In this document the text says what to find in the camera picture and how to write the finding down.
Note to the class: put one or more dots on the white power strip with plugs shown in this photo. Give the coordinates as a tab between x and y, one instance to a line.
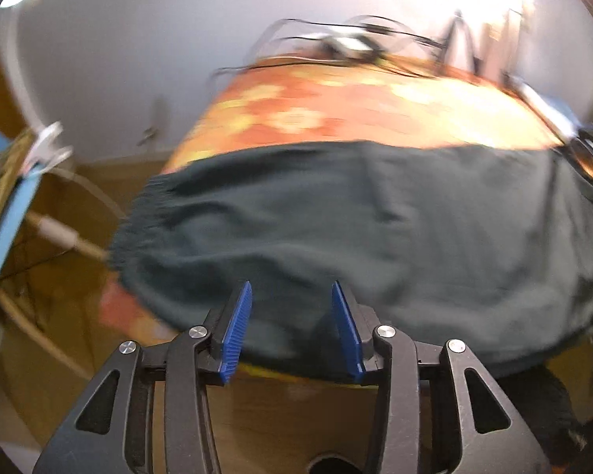
351	48

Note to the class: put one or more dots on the black small tripod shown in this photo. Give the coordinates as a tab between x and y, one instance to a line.
447	44

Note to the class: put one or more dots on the white clip desk lamp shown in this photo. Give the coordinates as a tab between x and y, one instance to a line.
51	53

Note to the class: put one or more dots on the blue plastic chair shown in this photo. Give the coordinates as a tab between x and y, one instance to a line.
5	226

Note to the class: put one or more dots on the dark green pants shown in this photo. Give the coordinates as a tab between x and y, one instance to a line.
494	247

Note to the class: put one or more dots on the folded light blue jeans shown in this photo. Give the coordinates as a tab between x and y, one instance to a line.
556	114

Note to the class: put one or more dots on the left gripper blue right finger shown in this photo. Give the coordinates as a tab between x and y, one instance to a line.
437	406

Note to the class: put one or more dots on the orange floral bed sheet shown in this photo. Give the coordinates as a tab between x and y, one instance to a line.
295	104

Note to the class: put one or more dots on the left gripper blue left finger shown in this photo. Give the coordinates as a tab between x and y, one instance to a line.
109	429

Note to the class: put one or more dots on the folded grey tripod stand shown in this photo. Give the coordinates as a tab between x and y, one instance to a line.
500	46

